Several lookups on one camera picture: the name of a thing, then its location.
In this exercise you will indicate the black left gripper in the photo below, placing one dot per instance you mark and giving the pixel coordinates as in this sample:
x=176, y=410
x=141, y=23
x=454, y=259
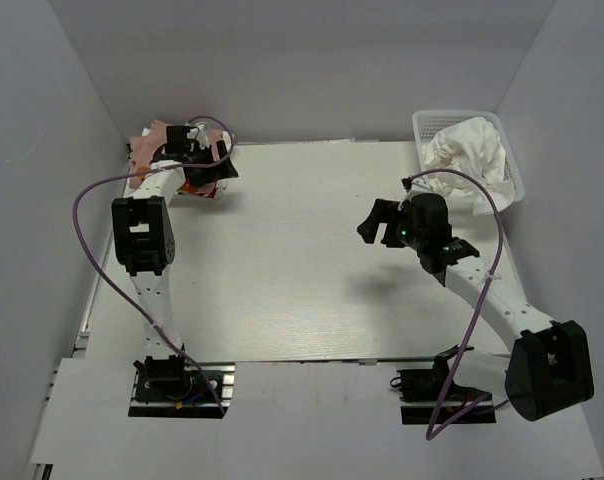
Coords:
x=220, y=171

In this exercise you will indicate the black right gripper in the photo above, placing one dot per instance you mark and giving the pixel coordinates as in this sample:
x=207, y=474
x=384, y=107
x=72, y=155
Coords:
x=384, y=211

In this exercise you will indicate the red white t shirt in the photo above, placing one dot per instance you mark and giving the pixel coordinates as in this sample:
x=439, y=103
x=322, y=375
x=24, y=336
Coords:
x=207, y=191

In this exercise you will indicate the pink printed t shirt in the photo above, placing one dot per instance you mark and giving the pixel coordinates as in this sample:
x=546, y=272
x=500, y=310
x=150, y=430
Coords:
x=144, y=147

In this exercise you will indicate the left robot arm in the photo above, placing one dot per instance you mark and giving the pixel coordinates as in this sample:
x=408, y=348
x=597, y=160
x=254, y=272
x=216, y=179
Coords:
x=168, y=160

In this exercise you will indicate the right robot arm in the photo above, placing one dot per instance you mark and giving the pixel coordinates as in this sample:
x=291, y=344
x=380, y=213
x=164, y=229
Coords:
x=546, y=367

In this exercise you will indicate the white perforated plastic basket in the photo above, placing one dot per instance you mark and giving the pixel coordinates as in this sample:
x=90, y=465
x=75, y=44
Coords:
x=427, y=123

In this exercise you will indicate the white crumpled t shirt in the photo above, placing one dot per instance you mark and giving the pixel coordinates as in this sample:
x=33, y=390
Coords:
x=473, y=147

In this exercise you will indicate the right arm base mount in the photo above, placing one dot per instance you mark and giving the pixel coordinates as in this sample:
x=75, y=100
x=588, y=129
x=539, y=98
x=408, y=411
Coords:
x=418, y=387

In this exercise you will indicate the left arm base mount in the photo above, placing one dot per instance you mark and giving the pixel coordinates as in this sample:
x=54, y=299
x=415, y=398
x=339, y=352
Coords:
x=170, y=388

